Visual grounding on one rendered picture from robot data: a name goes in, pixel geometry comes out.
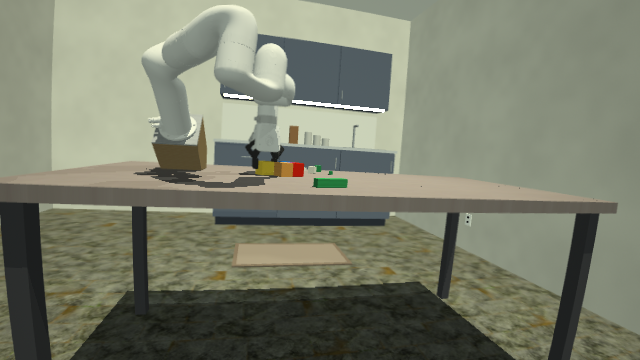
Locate red cube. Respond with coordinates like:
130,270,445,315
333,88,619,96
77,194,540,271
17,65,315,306
293,163,304,177

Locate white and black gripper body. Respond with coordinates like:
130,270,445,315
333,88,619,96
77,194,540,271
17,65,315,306
252,123,280,152

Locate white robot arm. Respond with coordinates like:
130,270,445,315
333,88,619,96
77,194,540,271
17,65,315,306
141,5,295,141

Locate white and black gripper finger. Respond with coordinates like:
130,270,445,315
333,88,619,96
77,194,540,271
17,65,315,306
245,139,260,169
270,145,284,162

